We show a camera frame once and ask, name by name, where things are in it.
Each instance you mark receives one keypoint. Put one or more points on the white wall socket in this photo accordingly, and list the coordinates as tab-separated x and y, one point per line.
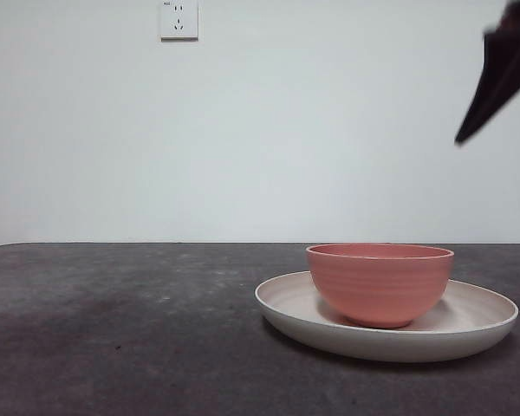
179	21

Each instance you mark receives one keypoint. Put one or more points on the pink red bowl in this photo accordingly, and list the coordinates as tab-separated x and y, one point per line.
377	286

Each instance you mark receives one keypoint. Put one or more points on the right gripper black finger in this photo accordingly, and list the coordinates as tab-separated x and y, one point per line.
494	82

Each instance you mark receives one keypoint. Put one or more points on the white round plate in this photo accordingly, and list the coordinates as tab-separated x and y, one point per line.
394	344

